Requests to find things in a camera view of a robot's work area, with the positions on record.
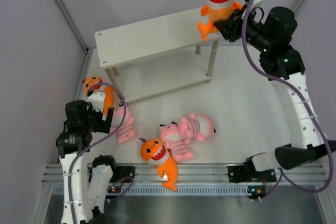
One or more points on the pink striped plush right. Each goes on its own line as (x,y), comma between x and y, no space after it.
(196,126)

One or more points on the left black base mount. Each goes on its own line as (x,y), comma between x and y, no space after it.
(120,172)

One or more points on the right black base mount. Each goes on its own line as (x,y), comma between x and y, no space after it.
(241,174)

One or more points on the pink striped plush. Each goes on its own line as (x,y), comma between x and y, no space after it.
(127,131)
(174,142)
(196,126)

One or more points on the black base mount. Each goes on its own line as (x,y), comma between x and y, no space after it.
(120,172)
(241,174)

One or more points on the pink striped plush left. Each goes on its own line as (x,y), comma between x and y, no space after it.
(127,131)

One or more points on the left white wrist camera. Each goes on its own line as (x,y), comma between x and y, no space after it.
(97,100)

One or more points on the pink striped plush centre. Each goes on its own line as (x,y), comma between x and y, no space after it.
(174,142)

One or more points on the white two-tier wooden shelf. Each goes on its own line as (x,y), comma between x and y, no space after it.
(157,55)

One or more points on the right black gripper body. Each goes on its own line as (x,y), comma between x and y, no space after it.
(253,30)

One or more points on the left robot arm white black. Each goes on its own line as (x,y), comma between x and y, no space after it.
(85,189)

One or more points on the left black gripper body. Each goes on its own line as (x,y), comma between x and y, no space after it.
(94,120)

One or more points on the aluminium front rail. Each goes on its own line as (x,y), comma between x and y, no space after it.
(210,179)

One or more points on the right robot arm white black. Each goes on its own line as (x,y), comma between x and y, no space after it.
(283,66)

